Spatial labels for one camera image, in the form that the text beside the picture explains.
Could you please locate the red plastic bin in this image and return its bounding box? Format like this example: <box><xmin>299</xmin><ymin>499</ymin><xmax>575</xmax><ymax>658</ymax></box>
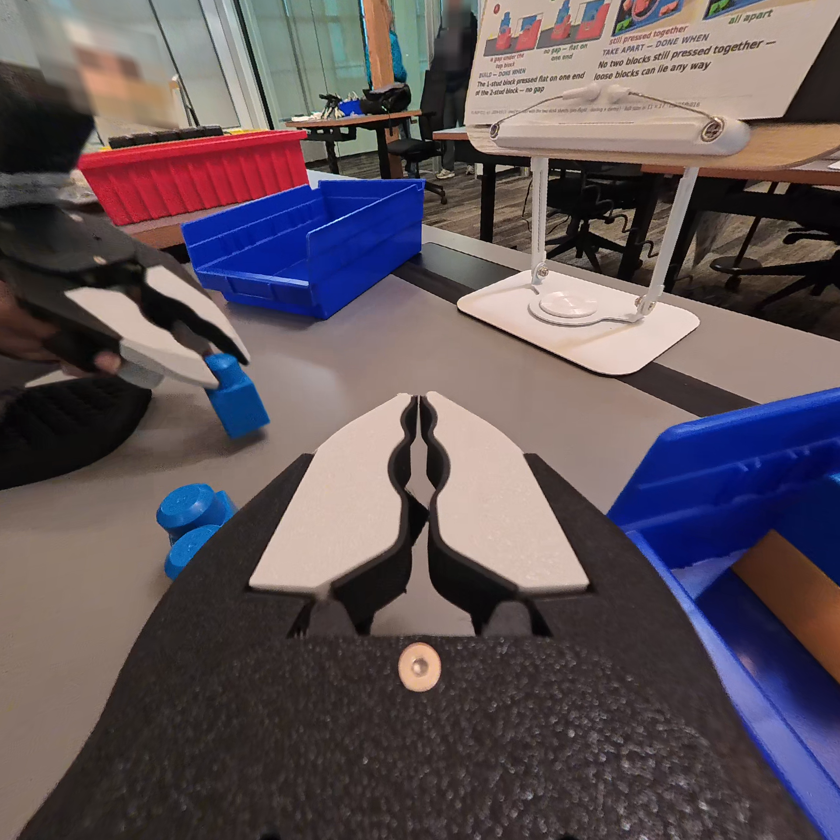
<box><xmin>77</xmin><ymin>129</ymin><xmax>309</xmax><ymax>227</ymax></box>

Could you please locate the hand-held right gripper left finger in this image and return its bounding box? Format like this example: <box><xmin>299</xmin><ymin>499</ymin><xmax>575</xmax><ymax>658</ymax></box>
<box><xmin>248</xmin><ymin>392</ymin><xmax>429</xmax><ymax>636</ymax></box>

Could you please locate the black wrist rest pad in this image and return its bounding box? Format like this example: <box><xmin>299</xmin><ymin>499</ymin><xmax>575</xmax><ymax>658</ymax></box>
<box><xmin>0</xmin><ymin>377</ymin><xmax>153</xmax><ymax>490</ymax></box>

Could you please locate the person's left hand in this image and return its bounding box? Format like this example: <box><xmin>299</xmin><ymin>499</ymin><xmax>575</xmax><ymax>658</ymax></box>
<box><xmin>0</xmin><ymin>285</ymin><xmax>123</xmax><ymax>378</ymax></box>

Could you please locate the blue one-stud mega block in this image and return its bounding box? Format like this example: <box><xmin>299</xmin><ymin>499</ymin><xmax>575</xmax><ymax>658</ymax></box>
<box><xmin>203</xmin><ymin>353</ymin><xmax>271</xmax><ymax>439</ymax></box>

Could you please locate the wooden pillar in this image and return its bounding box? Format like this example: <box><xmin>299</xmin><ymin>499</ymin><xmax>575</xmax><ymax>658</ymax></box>
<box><xmin>363</xmin><ymin>0</ymin><xmax>395</xmax><ymax>93</ymax></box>

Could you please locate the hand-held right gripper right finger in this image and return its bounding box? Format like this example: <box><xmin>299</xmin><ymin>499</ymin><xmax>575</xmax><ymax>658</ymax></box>
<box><xmin>419</xmin><ymin>390</ymin><xmax>592</xmax><ymax>636</ymax></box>

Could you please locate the black office chair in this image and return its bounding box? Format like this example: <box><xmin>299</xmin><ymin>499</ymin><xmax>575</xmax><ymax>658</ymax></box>
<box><xmin>548</xmin><ymin>161</ymin><xmax>657</xmax><ymax>273</ymax></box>
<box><xmin>709</xmin><ymin>223</ymin><xmax>840</xmax><ymax>309</ymax></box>
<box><xmin>387</xmin><ymin>69</ymin><xmax>448</xmax><ymax>204</ymax></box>

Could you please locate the black plastic bin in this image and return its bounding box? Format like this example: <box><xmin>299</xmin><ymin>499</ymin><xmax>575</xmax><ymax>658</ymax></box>
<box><xmin>108</xmin><ymin>125</ymin><xmax>224</xmax><ymax>148</ymax></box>

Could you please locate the cluttered wooden desk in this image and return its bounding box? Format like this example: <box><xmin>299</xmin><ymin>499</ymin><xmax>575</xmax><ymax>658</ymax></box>
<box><xmin>285</xmin><ymin>110</ymin><xmax>422</xmax><ymax>175</ymax></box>

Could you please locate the black bag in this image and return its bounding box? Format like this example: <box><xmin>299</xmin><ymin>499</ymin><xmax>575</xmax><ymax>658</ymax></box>
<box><xmin>361</xmin><ymin>83</ymin><xmax>413</xmax><ymax>116</ymax></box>

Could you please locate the blue plastic bin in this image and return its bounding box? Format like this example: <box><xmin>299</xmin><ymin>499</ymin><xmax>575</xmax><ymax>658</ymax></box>
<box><xmin>180</xmin><ymin>178</ymin><xmax>425</xmax><ymax>320</ymax></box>
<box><xmin>607</xmin><ymin>387</ymin><xmax>840</xmax><ymax>840</ymax></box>

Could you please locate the blue two-stud mega block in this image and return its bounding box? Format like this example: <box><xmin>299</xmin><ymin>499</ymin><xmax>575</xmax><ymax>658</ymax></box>
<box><xmin>156</xmin><ymin>483</ymin><xmax>238</xmax><ymax>581</ymax></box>

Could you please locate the white sign stand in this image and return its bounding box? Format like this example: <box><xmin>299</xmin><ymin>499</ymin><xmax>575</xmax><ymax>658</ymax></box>
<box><xmin>457</xmin><ymin>85</ymin><xmax>752</xmax><ymax>377</ymax></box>

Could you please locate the yellow two-stud mega block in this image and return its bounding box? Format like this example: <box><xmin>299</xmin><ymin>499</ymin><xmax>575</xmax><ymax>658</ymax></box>
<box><xmin>731</xmin><ymin>528</ymin><xmax>840</xmax><ymax>683</ymax></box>

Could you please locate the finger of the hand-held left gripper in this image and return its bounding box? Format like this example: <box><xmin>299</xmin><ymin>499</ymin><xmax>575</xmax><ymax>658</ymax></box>
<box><xmin>66</xmin><ymin>287</ymin><xmax>221</xmax><ymax>390</ymax></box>
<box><xmin>141</xmin><ymin>266</ymin><xmax>250</xmax><ymax>366</ymax></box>

